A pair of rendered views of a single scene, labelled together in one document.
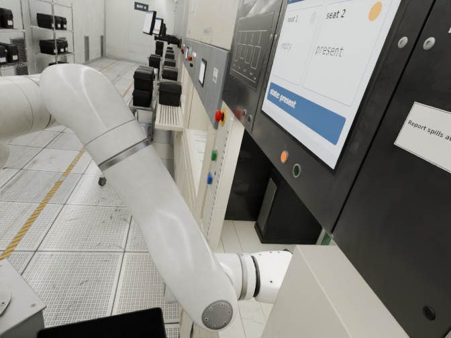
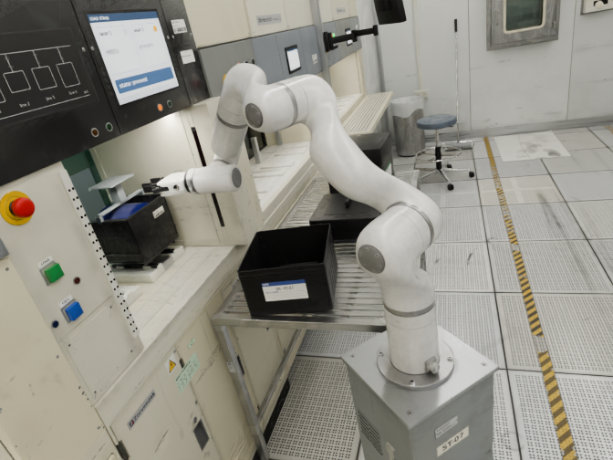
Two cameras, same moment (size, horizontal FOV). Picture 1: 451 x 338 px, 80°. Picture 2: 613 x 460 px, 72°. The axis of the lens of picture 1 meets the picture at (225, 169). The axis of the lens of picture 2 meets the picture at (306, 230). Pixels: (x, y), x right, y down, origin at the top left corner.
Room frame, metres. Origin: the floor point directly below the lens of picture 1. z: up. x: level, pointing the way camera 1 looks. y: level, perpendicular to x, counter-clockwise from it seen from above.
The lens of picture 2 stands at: (1.24, 0.97, 1.56)
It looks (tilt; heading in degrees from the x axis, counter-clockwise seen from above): 25 degrees down; 217
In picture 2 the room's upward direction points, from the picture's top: 12 degrees counter-clockwise
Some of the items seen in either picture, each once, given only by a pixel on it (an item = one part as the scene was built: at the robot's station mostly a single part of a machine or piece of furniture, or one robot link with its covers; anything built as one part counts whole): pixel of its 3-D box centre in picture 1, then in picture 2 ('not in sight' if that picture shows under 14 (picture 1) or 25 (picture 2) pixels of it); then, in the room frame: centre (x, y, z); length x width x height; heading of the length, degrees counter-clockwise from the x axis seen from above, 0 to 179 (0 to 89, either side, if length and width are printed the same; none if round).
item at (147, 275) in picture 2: not in sight; (145, 262); (0.47, -0.39, 0.89); 0.22 x 0.21 x 0.04; 106
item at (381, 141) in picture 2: not in sight; (360, 166); (-0.58, 0.00, 0.89); 0.29 x 0.29 x 0.25; 12
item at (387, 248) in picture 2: not in sight; (396, 264); (0.51, 0.64, 1.07); 0.19 x 0.12 x 0.24; 170
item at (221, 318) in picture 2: not in sight; (351, 297); (-0.18, 0.08, 0.38); 1.30 x 0.60 x 0.76; 16
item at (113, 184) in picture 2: not in sight; (129, 222); (0.47, -0.39, 1.06); 0.24 x 0.20 x 0.32; 16
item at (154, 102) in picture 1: (143, 113); not in sight; (4.51, 1.61, 0.24); 0.94 x 0.53 x 0.48; 15
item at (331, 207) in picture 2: not in sight; (349, 212); (-0.19, 0.13, 0.83); 0.29 x 0.29 x 0.13; 16
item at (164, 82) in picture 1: (170, 92); not in sight; (3.27, 0.85, 0.93); 0.30 x 0.28 x 0.26; 13
